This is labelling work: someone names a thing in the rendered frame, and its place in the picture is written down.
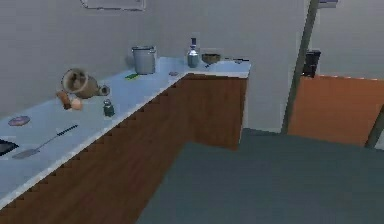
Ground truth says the pale egg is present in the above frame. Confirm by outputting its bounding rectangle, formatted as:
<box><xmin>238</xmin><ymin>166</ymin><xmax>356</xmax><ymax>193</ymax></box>
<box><xmin>70</xmin><ymin>97</ymin><xmax>84</xmax><ymax>111</ymax></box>

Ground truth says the brown bread loaf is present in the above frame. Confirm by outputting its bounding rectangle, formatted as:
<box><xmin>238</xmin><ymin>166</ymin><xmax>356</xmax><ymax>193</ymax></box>
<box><xmin>55</xmin><ymin>90</ymin><xmax>73</xmax><ymax>111</ymax></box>

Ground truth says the black sink basin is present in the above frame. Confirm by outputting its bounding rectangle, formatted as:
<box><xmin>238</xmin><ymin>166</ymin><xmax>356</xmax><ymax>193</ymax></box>
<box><xmin>0</xmin><ymin>138</ymin><xmax>20</xmax><ymax>157</ymax></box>

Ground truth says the orange room door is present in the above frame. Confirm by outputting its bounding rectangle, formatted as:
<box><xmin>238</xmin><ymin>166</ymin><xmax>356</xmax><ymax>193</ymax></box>
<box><xmin>287</xmin><ymin>75</ymin><xmax>384</xmax><ymax>147</ymax></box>

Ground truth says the framed wall picture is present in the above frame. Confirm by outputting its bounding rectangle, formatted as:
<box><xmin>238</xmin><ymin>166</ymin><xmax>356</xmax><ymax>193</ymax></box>
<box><xmin>79</xmin><ymin>0</ymin><xmax>146</xmax><ymax>12</ymax></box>

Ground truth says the dark green shaker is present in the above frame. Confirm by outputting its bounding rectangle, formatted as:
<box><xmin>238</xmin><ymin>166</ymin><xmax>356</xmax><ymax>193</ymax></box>
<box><xmin>102</xmin><ymin>98</ymin><xmax>116</xmax><ymax>118</ymax></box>

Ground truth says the brown wooden kitchen counter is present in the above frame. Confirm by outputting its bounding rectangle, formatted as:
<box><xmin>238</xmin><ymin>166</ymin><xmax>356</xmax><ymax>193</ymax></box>
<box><xmin>0</xmin><ymin>55</ymin><xmax>252</xmax><ymax>224</ymax></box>

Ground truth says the brown patterned pot with spigot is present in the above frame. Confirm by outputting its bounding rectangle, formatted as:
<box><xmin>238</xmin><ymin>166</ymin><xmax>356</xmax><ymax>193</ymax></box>
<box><xmin>61</xmin><ymin>67</ymin><xmax>111</xmax><ymax>100</ymax></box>

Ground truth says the brown bowl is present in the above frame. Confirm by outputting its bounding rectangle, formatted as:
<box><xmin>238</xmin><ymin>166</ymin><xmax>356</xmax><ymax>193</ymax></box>
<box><xmin>201</xmin><ymin>53</ymin><xmax>222</xmax><ymax>65</ymax></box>

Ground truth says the grey metal pot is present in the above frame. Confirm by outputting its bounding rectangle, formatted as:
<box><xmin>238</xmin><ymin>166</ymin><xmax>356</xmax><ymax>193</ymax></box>
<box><xmin>131</xmin><ymin>45</ymin><xmax>158</xmax><ymax>76</ymax></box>

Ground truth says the black door handle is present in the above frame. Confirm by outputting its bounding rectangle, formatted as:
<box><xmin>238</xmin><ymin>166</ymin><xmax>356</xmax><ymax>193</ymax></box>
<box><xmin>302</xmin><ymin>49</ymin><xmax>322</xmax><ymax>78</ymax></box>

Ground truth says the silver bottle with dark cap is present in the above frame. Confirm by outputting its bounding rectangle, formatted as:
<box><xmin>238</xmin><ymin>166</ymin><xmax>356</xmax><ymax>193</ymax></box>
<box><xmin>186</xmin><ymin>37</ymin><xmax>201</xmax><ymax>69</ymax></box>

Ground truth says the purple round dish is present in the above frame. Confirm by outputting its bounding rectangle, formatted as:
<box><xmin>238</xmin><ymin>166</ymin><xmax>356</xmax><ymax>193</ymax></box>
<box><xmin>7</xmin><ymin>115</ymin><xmax>31</xmax><ymax>127</ymax></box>

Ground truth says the grey spatula with black handle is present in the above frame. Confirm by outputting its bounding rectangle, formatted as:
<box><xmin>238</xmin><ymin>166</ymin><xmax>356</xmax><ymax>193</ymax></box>
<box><xmin>12</xmin><ymin>124</ymin><xmax>79</xmax><ymax>160</ymax></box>

